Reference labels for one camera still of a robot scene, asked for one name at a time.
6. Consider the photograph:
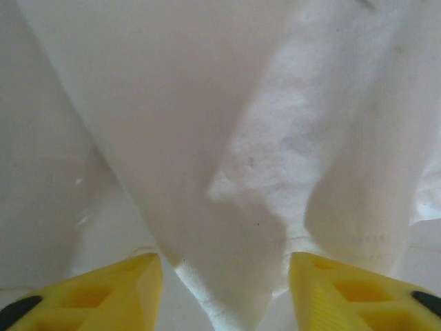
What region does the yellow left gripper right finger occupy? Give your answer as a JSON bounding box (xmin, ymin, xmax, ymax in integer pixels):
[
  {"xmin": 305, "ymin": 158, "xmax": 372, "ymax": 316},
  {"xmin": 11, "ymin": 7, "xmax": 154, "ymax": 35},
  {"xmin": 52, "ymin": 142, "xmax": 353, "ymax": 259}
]
[{"xmin": 288, "ymin": 251, "xmax": 441, "ymax": 331}]

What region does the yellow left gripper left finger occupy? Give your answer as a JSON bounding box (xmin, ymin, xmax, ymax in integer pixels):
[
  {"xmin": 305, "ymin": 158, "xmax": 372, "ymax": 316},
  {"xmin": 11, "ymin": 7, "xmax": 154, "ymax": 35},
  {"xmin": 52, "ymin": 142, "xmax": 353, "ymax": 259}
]
[{"xmin": 0, "ymin": 252, "xmax": 164, "ymax": 331}]

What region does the white t-shirt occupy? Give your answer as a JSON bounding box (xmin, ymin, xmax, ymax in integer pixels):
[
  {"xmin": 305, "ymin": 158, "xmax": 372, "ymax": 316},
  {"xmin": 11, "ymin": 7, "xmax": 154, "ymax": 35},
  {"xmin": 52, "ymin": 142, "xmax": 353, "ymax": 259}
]
[{"xmin": 17, "ymin": 0, "xmax": 441, "ymax": 331}]

